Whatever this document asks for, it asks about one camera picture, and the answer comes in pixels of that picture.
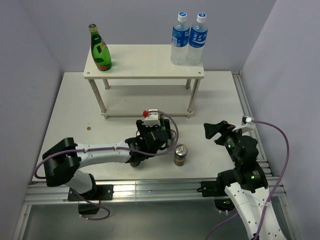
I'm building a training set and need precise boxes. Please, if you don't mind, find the right blue label water bottle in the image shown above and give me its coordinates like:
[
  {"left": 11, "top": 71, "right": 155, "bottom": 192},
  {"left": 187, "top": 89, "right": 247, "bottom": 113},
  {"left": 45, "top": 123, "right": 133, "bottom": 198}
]
[{"left": 186, "top": 12, "right": 208, "bottom": 66}]

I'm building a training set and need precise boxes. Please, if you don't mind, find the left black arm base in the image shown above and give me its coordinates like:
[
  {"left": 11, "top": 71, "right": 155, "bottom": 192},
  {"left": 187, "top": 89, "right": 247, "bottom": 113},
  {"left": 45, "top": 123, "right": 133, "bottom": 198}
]
[{"left": 67, "top": 184, "right": 114, "bottom": 217}]

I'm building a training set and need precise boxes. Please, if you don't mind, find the aluminium front rail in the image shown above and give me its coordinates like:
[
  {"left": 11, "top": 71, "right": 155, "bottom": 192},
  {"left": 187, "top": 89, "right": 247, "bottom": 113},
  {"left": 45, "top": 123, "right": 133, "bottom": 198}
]
[{"left": 23, "top": 176, "right": 287, "bottom": 205}]

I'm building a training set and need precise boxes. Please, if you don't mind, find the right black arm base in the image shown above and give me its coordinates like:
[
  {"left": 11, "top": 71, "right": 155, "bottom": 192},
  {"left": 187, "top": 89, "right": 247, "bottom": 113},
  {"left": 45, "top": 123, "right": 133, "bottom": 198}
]
[{"left": 196, "top": 180, "right": 235, "bottom": 212}]

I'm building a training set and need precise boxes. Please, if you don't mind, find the aluminium right side rail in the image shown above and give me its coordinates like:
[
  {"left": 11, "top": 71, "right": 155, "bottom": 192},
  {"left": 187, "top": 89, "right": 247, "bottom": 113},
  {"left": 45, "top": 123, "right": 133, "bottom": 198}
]
[{"left": 231, "top": 71, "right": 273, "bottom": 177}]

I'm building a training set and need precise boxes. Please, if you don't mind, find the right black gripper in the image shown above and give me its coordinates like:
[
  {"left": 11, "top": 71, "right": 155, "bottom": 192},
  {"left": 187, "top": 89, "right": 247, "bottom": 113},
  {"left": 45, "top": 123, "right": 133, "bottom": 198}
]
[{"left": 203, "top": 119, "right": 246, "bottom": 165}]

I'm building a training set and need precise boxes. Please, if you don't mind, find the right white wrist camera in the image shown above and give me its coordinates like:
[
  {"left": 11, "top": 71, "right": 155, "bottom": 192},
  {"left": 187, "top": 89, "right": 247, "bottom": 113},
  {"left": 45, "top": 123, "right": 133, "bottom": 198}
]
[{"left": 232, "top": 115, "right": 256, "bottom": 134}]

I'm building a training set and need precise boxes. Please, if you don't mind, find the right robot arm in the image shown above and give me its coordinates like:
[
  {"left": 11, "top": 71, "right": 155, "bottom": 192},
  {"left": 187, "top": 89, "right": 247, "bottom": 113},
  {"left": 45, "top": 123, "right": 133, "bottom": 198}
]
[{"left": 197, "top": 116, "right": 286, "bottom": 240}]

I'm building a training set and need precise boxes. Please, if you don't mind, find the green glass bottle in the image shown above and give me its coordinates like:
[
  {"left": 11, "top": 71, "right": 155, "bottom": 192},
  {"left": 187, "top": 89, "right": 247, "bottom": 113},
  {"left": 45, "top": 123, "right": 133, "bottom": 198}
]
[
  {"left": 159, "top": 114, "right": 167, "bottom": 131},
  {"left": 88, "top": 23, "right": 112, "bottom": 72}
]

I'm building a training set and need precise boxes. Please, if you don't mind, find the black gold can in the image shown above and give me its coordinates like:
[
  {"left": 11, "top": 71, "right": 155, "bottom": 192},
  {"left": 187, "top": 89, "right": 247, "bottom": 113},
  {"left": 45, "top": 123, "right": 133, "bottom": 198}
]
[
  {"left": 173, "top": 144, "right": 188, "bottom": 167},
  {"left": 129, "top": 161, "right": 141, "bottom": 168}
]

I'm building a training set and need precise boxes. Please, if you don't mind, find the white two-tier shelf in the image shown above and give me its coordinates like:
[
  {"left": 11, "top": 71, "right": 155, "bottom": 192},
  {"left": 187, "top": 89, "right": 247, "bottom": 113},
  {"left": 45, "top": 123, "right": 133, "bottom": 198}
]
[{"left": 83, "top": 44, "right": 205, "bottom": 119}]

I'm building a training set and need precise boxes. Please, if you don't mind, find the blue label water bottle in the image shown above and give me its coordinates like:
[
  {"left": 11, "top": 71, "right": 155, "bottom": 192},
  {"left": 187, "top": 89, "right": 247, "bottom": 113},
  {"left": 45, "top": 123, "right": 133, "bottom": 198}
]
[
  {"left": 186, "top": 12, "right": 208, "bottom": 66},
  {"left": 170, "top": 11, "right": 190, "bottom": 66}
]

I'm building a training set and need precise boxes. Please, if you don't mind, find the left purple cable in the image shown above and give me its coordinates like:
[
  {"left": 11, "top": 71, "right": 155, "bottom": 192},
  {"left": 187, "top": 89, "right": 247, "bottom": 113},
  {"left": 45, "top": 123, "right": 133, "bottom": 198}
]
[{"left": 33, "top": 109, "right": 180, "bottom": 180}]

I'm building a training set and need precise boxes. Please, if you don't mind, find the left blue label water bottle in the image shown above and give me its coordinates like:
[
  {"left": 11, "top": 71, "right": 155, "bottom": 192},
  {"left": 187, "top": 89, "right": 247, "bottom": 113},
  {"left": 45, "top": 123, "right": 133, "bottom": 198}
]
[{"left": 170, "top": 11, "right": 190, "bottom": 66}]

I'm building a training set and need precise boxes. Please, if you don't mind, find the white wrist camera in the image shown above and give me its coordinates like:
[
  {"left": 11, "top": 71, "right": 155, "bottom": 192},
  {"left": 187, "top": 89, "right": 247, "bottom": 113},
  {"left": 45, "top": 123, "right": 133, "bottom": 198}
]
[
  {"left": 142, "top": 109, "right": 161, "bottom": 127},
  {"left": 232, "top": 115, "right": 256, "bottom": 134}
]

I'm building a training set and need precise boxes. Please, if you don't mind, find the aluminium rail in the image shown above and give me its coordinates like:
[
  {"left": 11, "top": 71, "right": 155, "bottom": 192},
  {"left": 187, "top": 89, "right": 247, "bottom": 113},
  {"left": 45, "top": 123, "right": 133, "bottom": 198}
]
[
  {"left": 231, "top": 71, "right": 273, "bottom": 177},
  {"left": 23, "top": 176, "right": 287, "bottom": 205}
]

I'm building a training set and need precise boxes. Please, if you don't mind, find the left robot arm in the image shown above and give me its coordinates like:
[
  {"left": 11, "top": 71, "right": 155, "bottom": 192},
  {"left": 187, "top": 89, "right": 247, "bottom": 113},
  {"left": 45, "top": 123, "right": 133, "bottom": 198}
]
[{"left": 42, "top": 118, "right": 172, "bottom": 200}]

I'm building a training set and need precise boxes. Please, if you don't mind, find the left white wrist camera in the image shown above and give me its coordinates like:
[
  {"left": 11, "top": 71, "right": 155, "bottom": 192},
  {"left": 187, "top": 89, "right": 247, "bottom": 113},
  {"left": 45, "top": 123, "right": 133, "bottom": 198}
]
[{"left": 142, "top": 109, "right": 161, "bottom": 127}]

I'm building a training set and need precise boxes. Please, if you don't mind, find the green glass bottle front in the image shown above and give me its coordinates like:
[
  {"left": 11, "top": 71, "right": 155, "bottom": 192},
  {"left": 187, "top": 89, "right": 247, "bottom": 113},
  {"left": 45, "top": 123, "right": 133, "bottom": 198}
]
[{"left": 88, "top": 23, "right": 112, "bottom": 72}]

